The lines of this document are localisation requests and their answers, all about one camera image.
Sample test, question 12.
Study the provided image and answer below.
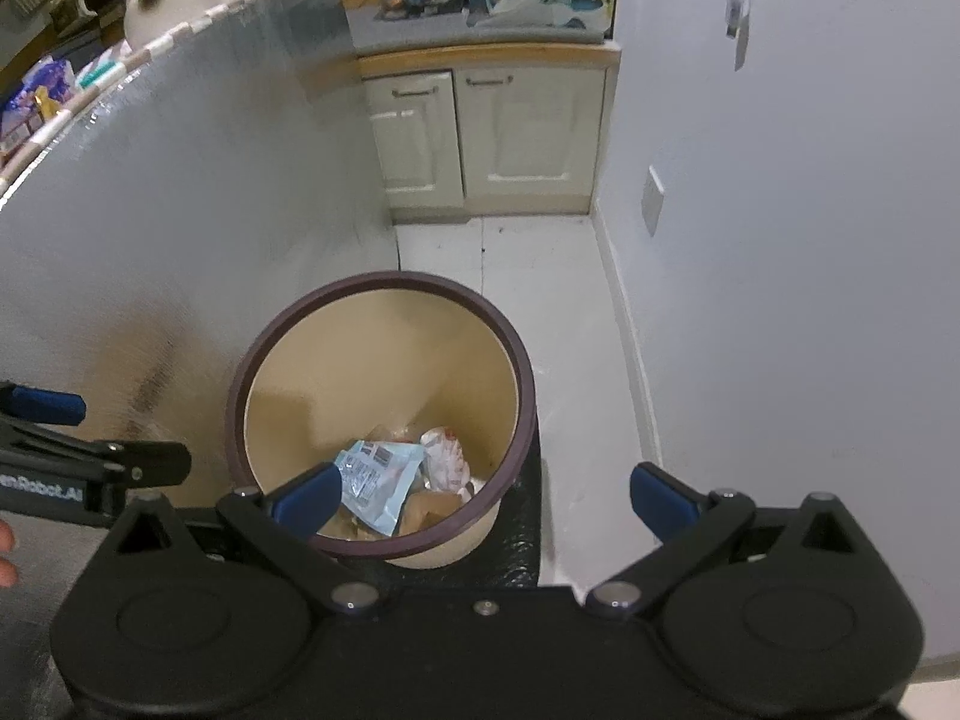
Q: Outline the brown white checkered tablecloth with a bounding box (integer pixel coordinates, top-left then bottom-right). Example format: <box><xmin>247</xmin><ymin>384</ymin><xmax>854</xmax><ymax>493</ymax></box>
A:
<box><xmin>0</xmin><ymin>0</ymin><xmax>282</xmax><ymax>196</ymax></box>

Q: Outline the white pink wrapper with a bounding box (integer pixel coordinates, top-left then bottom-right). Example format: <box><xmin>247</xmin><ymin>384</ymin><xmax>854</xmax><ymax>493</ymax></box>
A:
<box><xmin>418</xmin><ymin>426</ymin><xmax>472</xmax><ymax>500</ymax></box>

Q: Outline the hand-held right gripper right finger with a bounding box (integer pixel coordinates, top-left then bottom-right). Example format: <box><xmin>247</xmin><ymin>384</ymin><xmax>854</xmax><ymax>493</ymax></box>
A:
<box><xmin>586</xmin><ymin>463</ymin><xmax>875</xmax><ymax>620</ymax></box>

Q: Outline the white wall switch plate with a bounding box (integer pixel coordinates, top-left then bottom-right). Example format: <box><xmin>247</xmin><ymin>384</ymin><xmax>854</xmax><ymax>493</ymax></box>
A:
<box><xmin>641</xmin><ymin>163</ymin><xmax>666</xmax><ymax>235</ymax></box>

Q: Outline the light blue packet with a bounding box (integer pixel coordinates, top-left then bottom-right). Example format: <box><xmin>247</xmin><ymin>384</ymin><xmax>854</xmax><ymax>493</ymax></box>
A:
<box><xmin>334</xmin><ymin>440</ymin><xmax>427</xmax><ymax>537</ymax></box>

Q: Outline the cream floor cabinet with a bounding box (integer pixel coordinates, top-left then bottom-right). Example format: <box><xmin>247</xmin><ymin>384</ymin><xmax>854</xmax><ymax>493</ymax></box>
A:
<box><xmin>358</xmin><ymin>43</ymin><xmax>622</xmax><ymax>224</ymax></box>

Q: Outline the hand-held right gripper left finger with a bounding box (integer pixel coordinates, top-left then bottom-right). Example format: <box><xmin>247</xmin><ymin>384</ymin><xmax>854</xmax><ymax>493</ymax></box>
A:
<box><xmin>101</xmin><ymin>463</ymin><xmax>389</xmax><ymax>620</ymax></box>

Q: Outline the purple snack packet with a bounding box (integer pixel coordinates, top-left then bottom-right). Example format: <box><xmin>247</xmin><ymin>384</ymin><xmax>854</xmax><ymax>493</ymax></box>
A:
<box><xmin>0</xmin><ymin>60</ymin><xmax>77</xmax><ymax>132</ymax></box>

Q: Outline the beige bin with brown rim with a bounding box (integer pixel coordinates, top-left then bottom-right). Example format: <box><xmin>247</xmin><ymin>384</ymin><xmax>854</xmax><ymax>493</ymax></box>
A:
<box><xmin>225</xmin><ymin>270</ymin><xmax>537</xmax><ymax>569</ymax></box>

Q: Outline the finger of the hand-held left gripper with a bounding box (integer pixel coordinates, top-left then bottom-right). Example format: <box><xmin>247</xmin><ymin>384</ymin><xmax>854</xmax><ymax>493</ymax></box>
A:
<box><xmin>0</xmin><ymin>426</ymin><xmax>192</xmax><ymax>488</ymax></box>
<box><xmin>0</xmin><ymin>381</ymin><xmax>87</xmax><ymax>427</ymax></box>

